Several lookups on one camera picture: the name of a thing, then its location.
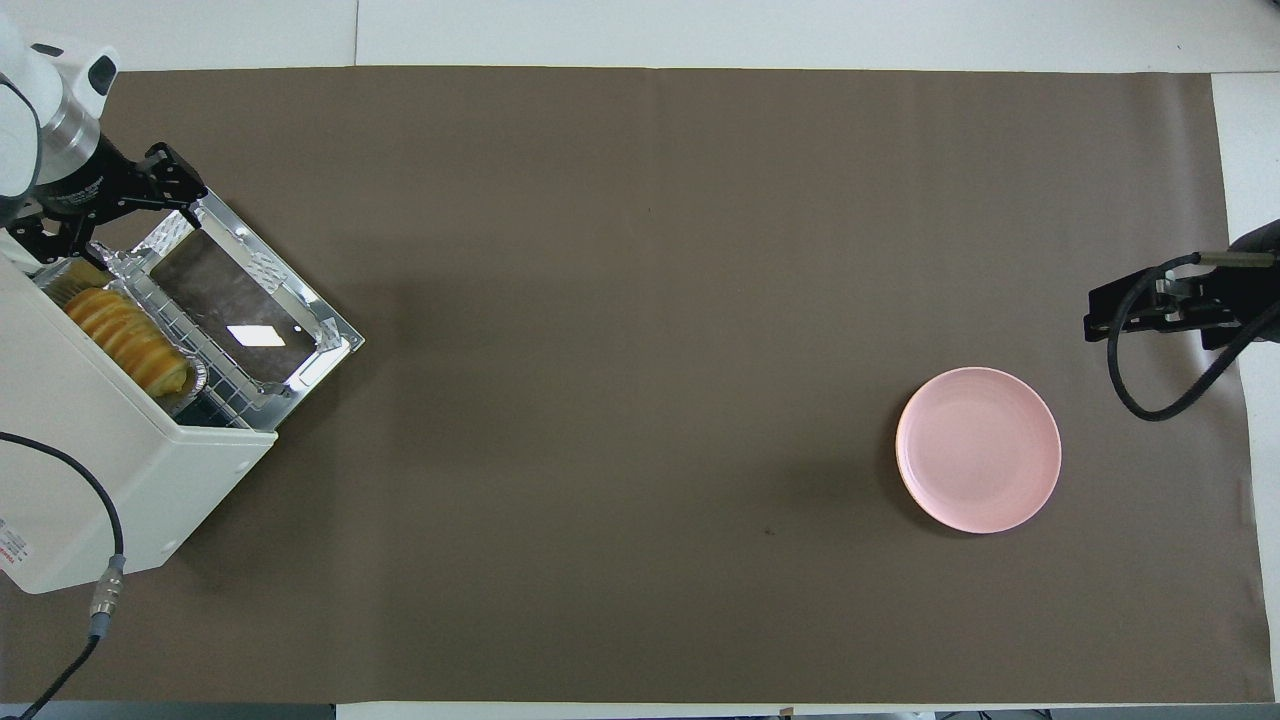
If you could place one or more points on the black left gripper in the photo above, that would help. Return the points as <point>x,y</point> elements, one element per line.
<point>85,185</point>

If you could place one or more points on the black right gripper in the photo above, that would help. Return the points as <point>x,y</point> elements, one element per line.
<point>1250,290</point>

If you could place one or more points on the golden ridged bread loaf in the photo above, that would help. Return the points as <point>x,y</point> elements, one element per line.
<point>125,335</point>

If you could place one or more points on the aluminium foil tray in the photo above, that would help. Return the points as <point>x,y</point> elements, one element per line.
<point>125,270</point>

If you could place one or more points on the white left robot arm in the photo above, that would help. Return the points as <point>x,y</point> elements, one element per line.
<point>30,110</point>

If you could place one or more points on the pink round plate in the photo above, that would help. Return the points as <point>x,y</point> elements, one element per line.
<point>978,450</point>

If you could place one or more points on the brown table mat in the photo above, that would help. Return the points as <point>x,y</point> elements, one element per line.
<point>640,400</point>

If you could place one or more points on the cream toaster oven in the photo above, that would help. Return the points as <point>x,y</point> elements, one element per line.
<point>90,470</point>

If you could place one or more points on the glass oven door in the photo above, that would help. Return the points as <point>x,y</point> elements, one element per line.
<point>230,290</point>

